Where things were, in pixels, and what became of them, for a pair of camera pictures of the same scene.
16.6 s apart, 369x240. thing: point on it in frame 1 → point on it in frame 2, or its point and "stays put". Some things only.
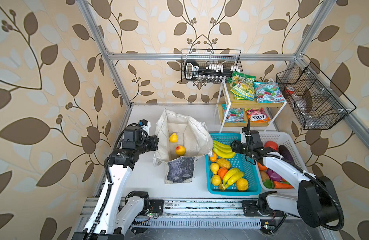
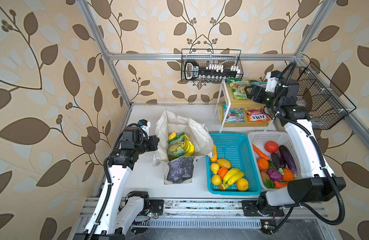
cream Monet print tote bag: x=194 y=134 stays put
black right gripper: x=235 y=147 → x=260 y=91
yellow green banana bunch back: x=222 y=150 → x=188 y=147
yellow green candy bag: x=243 y=86 → x=176 y=146
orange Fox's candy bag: x=257 y=115 stays put
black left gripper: x=153 y=140 stays put
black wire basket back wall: x=207 y=66 stays put
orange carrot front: x=280 y=185 stays put
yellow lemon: x=173 y=138 stays put
